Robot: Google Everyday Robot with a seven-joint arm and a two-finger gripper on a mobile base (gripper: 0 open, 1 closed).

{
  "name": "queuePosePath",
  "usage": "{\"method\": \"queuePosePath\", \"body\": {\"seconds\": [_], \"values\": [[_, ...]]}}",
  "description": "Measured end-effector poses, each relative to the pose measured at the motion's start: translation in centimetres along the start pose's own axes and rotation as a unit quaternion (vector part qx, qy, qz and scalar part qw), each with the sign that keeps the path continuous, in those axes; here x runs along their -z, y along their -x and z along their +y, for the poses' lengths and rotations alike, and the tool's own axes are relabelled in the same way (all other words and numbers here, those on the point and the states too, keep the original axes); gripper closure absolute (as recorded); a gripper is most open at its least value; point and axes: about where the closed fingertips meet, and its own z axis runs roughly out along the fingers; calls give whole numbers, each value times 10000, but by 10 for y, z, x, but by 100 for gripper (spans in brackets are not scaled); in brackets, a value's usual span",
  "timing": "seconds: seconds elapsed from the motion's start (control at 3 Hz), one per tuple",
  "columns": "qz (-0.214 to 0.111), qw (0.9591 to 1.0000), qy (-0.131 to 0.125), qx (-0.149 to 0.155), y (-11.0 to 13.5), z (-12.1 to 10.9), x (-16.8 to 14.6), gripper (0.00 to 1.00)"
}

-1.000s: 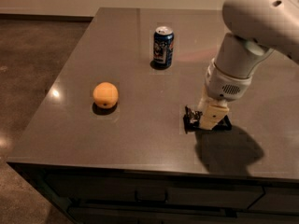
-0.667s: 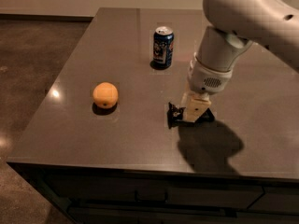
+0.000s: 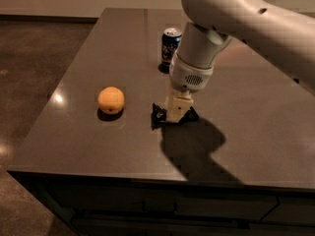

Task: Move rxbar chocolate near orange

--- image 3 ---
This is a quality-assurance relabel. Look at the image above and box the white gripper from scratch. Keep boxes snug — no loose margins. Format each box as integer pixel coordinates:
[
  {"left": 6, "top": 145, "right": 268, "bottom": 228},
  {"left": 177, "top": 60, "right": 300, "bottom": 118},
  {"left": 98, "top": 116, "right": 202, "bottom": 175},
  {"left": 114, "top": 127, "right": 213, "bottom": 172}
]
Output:
[{"left": 164, "top": 52, "right": 214, "bottom": 123}]

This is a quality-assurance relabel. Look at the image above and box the black rxbar chocolate wrapper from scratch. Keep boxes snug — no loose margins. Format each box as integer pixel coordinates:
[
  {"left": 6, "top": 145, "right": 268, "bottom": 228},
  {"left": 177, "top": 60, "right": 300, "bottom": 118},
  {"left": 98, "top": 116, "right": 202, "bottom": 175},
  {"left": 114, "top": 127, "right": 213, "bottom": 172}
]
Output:
[{"left": 151, "top": 103, "right": 199, "bottom": 130}]

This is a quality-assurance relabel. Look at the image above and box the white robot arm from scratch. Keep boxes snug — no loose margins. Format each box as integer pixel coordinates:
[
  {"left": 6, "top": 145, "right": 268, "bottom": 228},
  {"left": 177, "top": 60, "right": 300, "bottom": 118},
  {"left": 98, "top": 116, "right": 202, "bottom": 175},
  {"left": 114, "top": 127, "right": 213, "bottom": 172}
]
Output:
[{"left": 166, "top": 0, "right": 315, "bottom": 123}]

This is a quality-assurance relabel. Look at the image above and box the blue soda can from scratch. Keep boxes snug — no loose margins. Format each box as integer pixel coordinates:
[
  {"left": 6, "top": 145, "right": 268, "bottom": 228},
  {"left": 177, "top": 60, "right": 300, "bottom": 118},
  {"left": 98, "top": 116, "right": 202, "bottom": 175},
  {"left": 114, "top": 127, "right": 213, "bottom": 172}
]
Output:
[{"left": 161, "top": 28, "right": 182, "bottom": 66}]

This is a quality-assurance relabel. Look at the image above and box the orange fruit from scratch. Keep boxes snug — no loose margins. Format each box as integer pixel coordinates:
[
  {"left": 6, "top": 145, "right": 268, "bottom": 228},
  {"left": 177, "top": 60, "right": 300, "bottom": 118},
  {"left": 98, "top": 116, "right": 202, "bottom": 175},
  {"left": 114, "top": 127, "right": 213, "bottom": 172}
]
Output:
[{"left": 97, "top": 87, "right": 125, "bottom": 115}]

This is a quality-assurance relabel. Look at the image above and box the dark cabinet drawer front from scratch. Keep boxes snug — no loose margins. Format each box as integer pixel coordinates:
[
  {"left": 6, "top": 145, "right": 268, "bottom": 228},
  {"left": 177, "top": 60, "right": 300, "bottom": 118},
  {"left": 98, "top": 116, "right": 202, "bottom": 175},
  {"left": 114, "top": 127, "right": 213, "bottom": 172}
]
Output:
[{"left": 48, "top": 184, "right": 278, "bottom": 219}]

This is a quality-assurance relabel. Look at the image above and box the dark drawer handle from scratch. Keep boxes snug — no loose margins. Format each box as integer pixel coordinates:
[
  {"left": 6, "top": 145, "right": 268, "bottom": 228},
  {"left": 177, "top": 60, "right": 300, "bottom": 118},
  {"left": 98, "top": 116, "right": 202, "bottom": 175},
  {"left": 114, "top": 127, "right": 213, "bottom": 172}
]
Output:
[{"left": 142, "top": 199, "right": 177, "bottom": 214}]

